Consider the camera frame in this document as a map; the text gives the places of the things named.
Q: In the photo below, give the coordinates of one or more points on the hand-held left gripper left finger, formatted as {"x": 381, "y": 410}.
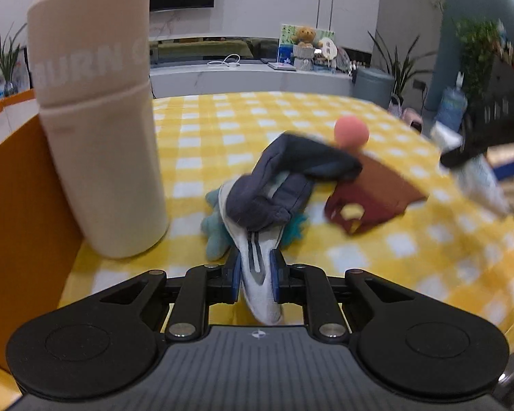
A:
{"x": 235, "y": 276}

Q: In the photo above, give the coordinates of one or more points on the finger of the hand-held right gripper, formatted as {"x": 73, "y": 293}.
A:
{"x": 458, "y": 157}

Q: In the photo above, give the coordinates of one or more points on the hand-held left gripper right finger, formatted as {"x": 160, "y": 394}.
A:
{"x": 276, "y": 276}

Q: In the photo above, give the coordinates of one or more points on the white cloth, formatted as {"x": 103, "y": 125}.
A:
{"x": 484, "y": 184}

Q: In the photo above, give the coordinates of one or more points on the maroon cloth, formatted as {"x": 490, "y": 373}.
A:
{"x": 377, "y": 188}

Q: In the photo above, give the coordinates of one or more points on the pink ball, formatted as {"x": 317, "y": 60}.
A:
{"x": 351, "y": 132}

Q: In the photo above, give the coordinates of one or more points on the orange storage box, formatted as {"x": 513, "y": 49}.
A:
{"x": 21, "y": 231}

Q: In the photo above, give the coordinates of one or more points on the teal plush toy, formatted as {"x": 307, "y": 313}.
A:
{"x": 214, "y": 239}

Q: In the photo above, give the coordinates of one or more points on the blue water jug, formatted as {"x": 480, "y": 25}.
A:
{"x": 452, "y": 109}

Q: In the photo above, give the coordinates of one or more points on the green hanging plant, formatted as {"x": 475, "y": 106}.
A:
{"x": 477, "y": 51}

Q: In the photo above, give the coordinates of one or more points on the tall leafy potted plant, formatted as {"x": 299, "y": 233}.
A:
{"x": 400, "y": 66}

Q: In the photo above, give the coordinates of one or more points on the navy blue cloth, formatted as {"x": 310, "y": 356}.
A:
{"x": 291, "y": 167}

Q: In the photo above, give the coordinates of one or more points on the grey trash bin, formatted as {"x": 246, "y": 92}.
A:
{"x": 372, "y": 87}

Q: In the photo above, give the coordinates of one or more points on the yellow checkered tablecloth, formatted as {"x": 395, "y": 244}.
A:
{"x": 222, "y": 137}

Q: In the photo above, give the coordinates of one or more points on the white round plush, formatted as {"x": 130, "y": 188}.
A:
{"x": 328, "y": 49}

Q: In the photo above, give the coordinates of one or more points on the beige water bottle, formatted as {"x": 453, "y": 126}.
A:
{"x": 103, "y": 137}

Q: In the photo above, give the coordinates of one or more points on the brown teddy bear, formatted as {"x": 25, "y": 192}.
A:
{"x": 305, "y": 36}

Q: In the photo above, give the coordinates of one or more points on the white television cabinet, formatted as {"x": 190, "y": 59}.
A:
{"x": 240, "y": 80}

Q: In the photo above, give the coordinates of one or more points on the grey tablet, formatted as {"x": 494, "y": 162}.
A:
{"x": 282, "y": 66}

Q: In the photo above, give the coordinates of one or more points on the green picture board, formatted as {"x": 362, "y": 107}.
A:
{"x": 285, "y": 33}

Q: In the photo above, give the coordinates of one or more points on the green potted plant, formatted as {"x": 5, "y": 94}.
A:
{"x": 6, "y": 60}

